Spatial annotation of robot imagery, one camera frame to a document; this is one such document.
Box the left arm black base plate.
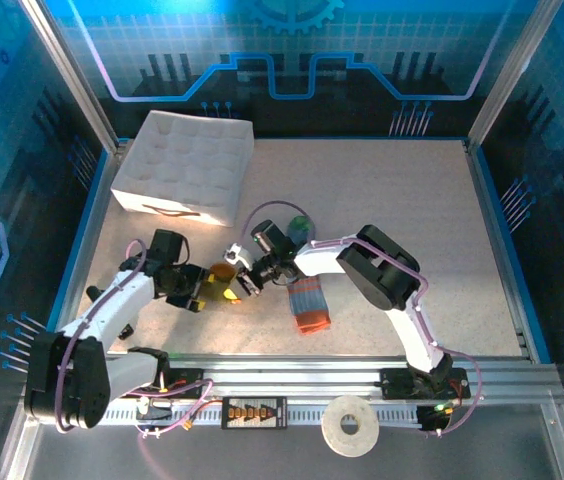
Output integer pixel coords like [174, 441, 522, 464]
[161, 367, 207, 400]

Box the small white black module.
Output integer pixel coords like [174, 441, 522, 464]
[135, 397, 173, 422]

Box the blue grey sock orange cuff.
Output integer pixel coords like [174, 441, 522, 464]
[285, 213, 334, 335]

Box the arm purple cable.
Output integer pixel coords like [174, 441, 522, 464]
[54, 239, 213, 439]
[243, 200, 483, 437]

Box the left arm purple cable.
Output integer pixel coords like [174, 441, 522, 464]
[54, 239, 213, 439]

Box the white divided organizer box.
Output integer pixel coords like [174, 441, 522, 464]
[110, 109, 256, 229]

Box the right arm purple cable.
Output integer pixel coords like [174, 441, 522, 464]
[243, 200, 483, 437]

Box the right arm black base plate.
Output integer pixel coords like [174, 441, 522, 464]
[379, 367, 469, 401]

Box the black controller box green light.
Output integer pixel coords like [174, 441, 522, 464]
[415, 402, 458, 434]

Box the white slotted cable duct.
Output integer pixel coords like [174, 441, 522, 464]
[101, 402, 423, 427]

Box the black connector board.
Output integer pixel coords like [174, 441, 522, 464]
[220, 396, 289, 431]

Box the aluminium frame post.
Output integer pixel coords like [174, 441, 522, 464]
[20, 0, 121, 154]
[465, 0, 563, 149]

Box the orange wire yellow connector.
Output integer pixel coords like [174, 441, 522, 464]
[161, 399, 223, 432]

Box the aluminium mounting rail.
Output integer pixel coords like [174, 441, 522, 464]
[20, 353, 563, 401]

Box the yellow brown sock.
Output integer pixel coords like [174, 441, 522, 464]
[200, 260, 244, 306]

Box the white tape roll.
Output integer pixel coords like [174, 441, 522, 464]
[320, 394, 381, 459]

